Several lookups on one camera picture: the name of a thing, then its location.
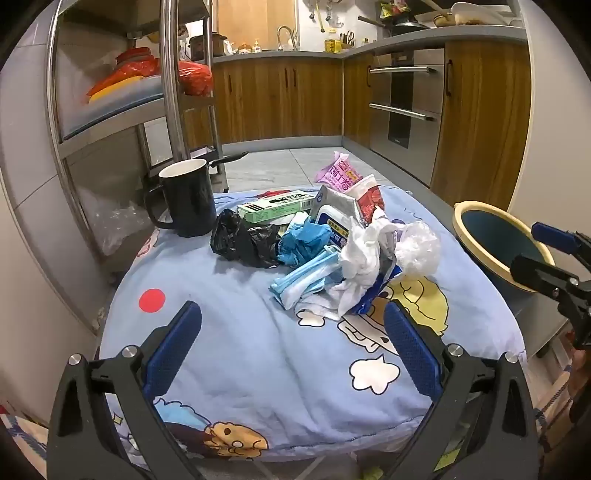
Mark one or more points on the red and white packet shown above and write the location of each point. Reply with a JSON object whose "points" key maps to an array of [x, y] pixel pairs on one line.
{"points": [[371, 198]]}

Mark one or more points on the plaid floor mat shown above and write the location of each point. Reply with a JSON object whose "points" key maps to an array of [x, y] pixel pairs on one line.
{"points": [[18, 434]]}

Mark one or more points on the white crumpled cloth wad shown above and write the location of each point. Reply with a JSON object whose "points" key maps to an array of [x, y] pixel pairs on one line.
{"points": [[364, 258]]}

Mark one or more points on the red plastic bag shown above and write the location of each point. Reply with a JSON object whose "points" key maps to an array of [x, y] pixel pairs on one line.
{"points": [[196, 78]]}

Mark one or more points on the yellow container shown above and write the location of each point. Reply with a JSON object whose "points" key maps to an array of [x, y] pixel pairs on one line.
{"points": [[332, 46]]}

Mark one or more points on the dark cooking pot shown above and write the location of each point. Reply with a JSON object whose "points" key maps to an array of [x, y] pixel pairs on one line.
{"points": [[207, 46]]}

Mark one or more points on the clear crumpled plastic bag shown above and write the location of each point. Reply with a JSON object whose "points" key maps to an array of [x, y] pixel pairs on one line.
{"points": [[418, 249]]}

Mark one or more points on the blue face mask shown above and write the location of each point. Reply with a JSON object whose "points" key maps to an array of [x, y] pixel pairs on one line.
{"points": [[300, 277]]}

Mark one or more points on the blue rubber glove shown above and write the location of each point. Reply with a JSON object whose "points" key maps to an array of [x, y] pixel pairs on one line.
{"points": [[300, 242]]}

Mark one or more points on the wooden kitchen cabinets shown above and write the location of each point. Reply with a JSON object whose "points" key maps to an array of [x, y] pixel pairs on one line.
{"points": [[277, 97]]}

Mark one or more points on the black plastic bag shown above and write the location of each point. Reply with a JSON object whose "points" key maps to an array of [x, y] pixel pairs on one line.
{"points": [[240, 240]]}

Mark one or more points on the black mug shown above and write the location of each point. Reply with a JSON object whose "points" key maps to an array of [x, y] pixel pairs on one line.
{"points": [[189, 203]]}

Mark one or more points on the clear plastic sheet bundle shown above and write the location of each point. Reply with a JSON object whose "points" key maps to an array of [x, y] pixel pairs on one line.
{"points": [[117, 226]]}

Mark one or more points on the pink snack packet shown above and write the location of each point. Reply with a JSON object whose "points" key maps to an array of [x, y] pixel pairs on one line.
{"points": [[339, 175]]}

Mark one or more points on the orange plastic bag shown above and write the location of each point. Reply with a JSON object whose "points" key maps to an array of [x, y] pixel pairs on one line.
{"points": [[124, 76]]}

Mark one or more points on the metal faucet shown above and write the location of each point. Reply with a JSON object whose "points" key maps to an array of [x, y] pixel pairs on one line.
{"points": [[286, 37]]}

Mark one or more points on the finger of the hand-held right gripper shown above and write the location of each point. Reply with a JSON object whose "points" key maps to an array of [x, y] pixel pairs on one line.
{"points": [[554, 236], [535, 272]]}

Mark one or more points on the blue cartoon printed blanket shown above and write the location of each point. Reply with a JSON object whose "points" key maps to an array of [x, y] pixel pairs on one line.
{"points": [[231, 323]]}

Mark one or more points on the metal shelf rack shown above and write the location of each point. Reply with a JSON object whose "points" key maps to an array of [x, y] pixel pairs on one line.
{"points": [[168, 92]]}

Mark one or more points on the grey kitchen countertop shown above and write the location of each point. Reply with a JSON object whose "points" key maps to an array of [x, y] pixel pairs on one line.
{"points": [[369, 46]]}

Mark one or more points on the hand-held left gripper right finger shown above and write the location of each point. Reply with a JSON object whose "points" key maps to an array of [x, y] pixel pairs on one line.
{"points": [[411, 350]]}

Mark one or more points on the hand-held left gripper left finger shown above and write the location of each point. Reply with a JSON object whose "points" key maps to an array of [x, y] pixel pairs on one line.
{"points": [[173, 350]]}

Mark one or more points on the stainless steel oven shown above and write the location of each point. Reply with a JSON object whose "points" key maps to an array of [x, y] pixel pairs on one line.
{"points": [[406, 106]]}

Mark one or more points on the yellow rimmed bin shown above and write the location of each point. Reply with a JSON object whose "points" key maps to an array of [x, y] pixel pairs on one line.
{"points": [[489, 240]]}

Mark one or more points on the white bowl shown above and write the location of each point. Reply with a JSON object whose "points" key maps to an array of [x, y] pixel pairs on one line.
{"points": [[475, 14]]}

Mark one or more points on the silver wet wipes pack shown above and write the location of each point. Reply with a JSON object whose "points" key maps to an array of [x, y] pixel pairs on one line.
{"points": [[332, 212]]}

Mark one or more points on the green cardboard box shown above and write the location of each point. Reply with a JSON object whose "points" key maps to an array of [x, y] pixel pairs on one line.
{"points": [[272, 207]]}

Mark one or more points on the black wok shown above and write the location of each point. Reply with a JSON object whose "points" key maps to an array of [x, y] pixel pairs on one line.
{"points": [[406, 27]]}

